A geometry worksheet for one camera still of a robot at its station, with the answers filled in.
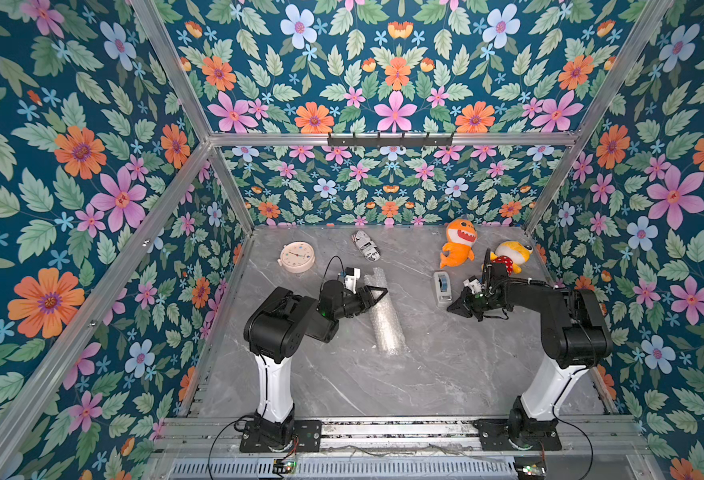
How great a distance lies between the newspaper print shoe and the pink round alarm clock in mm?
178

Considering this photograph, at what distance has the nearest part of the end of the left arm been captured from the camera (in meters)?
0.86

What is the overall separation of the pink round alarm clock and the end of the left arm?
0.91 ft

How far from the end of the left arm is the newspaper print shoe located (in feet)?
0.70

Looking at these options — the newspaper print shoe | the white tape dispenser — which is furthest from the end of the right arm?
the newspaper print shoe

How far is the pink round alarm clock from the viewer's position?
3.53ft

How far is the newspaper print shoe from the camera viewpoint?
110cm

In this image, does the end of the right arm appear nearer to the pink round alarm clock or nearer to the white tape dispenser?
the white tape dispenser

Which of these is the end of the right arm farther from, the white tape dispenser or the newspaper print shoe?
the newspaper print shoe

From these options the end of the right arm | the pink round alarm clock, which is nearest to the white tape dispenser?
the end of the right arm
